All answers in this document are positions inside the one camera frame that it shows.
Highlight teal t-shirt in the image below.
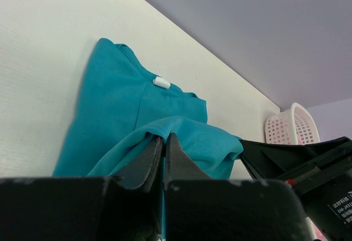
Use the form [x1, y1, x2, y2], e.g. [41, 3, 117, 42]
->
[52, 37, 244, 238]

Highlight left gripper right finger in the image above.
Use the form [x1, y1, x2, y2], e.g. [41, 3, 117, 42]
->
[164, 133, 211, 182]

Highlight white perforated plastic basket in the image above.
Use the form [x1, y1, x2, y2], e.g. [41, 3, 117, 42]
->
[265, 103, 320, 145]

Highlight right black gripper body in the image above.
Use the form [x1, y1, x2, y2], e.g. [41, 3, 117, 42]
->
[280, 137, 351, 240]

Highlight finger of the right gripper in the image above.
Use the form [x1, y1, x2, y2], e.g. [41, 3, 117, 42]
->
[240, 140, 330, 179]

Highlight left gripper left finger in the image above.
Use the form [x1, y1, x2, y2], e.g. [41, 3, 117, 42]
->
[114, 136, 163, 191]

